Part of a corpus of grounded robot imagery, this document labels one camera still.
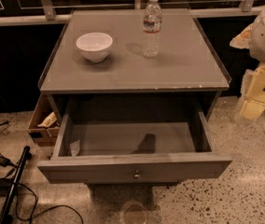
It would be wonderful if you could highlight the grey top drawer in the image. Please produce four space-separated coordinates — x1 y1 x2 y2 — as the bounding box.
37 110 231 185

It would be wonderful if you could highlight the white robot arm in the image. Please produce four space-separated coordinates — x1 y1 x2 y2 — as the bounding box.
230 8 265 120

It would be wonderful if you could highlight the grey drawer cabinet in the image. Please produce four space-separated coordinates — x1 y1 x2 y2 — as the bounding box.
37 8 232 186

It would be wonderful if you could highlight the clear plastic water bottle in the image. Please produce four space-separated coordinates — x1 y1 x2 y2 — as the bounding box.
143 0 162 58

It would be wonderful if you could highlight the metal window railing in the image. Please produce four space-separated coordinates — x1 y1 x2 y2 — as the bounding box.
0 0 265 28

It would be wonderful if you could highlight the white ceramic bowl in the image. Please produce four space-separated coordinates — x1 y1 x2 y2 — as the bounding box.
76 33 113 63

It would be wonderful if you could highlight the white packet in box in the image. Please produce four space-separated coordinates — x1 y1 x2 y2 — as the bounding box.
38 112 57 128

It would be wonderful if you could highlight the brown cardboard box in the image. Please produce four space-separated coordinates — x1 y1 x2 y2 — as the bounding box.
28 95 60 147

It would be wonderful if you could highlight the black power adapter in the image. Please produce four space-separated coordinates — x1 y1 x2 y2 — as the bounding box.
0 156 10 167

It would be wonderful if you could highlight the black pole on floor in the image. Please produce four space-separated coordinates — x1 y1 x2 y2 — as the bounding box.
0 146 31 224

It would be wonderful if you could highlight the black floor cable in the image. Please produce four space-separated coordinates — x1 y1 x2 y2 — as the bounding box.
0 142 84 224

